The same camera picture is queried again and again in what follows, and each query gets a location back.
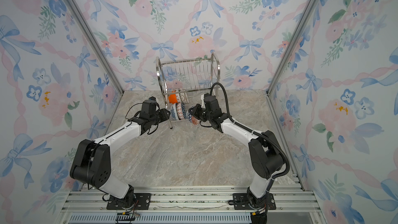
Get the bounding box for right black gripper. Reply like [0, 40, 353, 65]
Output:
[188, 105, 214, 123]

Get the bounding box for red patterned ceramic bowl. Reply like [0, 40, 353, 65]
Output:
[187, 108, 200, 125]

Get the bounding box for blue floral ceramic bowl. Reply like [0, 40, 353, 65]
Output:
[170, 103, 179, 121]

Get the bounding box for blue triangle patterned bowl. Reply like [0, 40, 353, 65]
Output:
[176, 103, 187, 120]

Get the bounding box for orange plastic bowl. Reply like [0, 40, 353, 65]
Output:
[168, 94, 178, 104]

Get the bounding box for green patterned ceramic bowl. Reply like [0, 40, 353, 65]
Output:
[176, 93, 184, 103]

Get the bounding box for white mesh strainer basket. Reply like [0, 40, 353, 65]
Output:
[180, 92, 189, 104]

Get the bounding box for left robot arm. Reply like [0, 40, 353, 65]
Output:
[69, 108, 171, 209]

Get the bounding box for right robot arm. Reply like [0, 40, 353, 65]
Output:
[188, 104, 290, 209]

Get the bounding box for steel two-tier dish rack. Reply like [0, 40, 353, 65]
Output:
[154, 52, 221, 111]

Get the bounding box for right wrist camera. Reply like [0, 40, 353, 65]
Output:
[203, 93, 222, 116]

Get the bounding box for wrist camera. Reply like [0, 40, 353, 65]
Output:
[140, 96, 160, 119]
[203, 93, 222, 116]

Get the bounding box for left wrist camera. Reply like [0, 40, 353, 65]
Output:
[140, 96, 160, 119]

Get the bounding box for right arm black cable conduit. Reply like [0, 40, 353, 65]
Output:
[209, 82, 291, 181]

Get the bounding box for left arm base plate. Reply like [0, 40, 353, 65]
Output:
[106, 193, 152, 210]

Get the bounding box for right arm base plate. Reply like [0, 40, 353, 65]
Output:
[228, 193, 276, 211]

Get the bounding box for aluminium mounting rail frame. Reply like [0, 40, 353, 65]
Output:
[56, 185, 326, 224]

